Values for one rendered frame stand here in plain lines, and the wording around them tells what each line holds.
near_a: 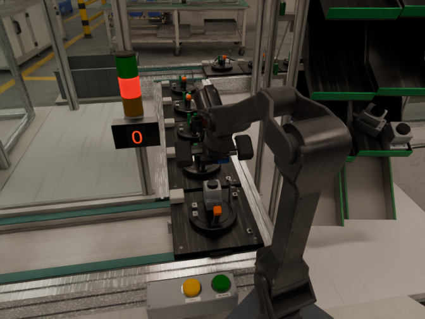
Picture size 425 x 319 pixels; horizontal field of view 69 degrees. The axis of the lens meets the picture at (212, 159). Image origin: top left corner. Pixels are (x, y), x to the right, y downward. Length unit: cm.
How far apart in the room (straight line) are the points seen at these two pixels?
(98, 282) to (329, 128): 65
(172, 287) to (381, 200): 62
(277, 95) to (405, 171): 153
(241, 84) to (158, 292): 148
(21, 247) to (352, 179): 96
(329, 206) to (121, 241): 60
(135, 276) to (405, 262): 77
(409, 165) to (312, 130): 154
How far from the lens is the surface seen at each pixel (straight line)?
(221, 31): 622
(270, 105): 39
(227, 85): 199
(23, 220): 110
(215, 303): 79
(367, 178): 100
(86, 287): 84
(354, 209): 97
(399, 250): 113
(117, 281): 83
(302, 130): 35
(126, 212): 101
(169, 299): 78
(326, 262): 101
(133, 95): 80
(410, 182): 198
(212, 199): 85
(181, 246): 85
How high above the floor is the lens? 162
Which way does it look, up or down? 34 degrees down
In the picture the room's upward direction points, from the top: straight up
